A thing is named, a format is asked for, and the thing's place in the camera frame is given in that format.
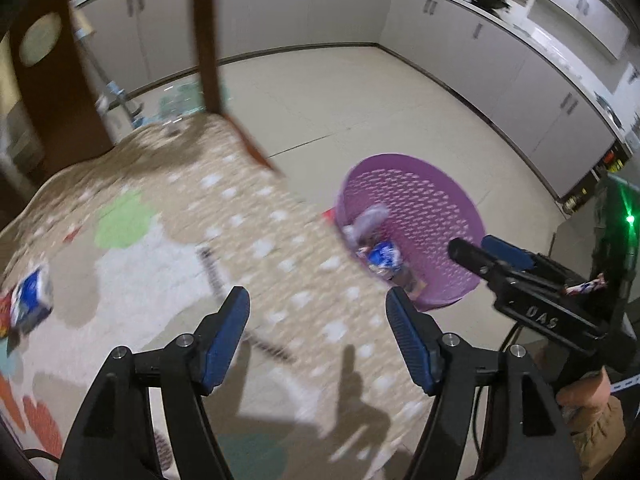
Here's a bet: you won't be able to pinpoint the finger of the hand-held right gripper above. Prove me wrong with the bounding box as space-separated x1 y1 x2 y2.
447 237 507 287
481 234 539 272

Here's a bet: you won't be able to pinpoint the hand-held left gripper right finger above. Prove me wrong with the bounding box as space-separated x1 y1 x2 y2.
385 287 583 480

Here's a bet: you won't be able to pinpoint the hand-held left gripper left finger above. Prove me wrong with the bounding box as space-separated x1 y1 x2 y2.
55 285 251 480

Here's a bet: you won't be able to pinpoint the grey wrapper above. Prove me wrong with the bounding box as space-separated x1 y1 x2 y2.
395 265 427 295

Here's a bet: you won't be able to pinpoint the purple plastic basket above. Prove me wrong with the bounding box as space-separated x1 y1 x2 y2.
335 154 487 314

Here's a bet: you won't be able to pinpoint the blue packet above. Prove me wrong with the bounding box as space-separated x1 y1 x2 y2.
367 241 404 279

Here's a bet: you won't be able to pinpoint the person's right forearm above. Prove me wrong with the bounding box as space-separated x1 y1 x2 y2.
562 397 629 480

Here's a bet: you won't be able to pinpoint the person's right hand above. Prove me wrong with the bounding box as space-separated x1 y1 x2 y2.
556 366 612 409

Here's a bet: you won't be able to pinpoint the black oven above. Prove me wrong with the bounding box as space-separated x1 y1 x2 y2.
561 144 632 217

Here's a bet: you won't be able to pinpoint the quilted printed mat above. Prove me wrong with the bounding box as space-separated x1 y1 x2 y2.
0 112 437 480

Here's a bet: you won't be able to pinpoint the blue white wrapper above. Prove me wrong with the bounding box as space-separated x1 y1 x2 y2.
9 264 55 337

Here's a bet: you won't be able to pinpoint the kitchen countertop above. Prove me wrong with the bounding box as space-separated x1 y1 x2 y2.
310 0 640 147

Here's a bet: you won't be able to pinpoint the red crumpled packet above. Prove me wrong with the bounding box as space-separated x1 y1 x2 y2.
0 292 14 337

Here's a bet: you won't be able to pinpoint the pale green plastic pack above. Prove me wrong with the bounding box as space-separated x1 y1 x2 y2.
159 82 232 122

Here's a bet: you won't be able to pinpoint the white upper cabinets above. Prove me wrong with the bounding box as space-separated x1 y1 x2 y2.
531 0 632 59

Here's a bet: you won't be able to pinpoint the white kitchen cabinets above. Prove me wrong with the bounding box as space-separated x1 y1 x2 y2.
70 0 632 202

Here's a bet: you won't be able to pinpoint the wooden chair with round cutout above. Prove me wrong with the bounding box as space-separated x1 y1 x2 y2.
0 0 287 177

